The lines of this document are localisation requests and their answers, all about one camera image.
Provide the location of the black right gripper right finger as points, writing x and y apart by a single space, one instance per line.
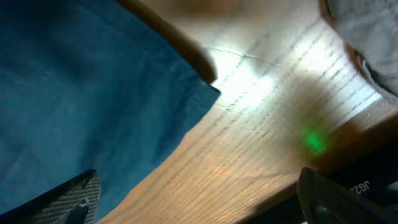
324 201

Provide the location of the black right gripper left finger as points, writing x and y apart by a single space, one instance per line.
74 201

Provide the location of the navy blue shorts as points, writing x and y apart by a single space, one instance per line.
85 84

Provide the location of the grey shorts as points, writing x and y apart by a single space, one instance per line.
369 27

